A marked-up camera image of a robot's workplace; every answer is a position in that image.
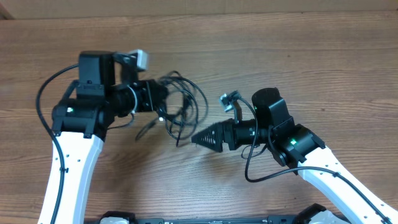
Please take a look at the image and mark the black USB cable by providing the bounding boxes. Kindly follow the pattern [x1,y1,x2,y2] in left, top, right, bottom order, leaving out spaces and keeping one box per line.
[134,70,209,148]

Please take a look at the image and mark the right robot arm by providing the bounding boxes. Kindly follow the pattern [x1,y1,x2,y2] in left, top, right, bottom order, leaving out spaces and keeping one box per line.
[192,88,397,223]

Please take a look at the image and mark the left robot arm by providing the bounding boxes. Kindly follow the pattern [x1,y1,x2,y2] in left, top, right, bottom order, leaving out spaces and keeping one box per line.
[39,49,169,223]

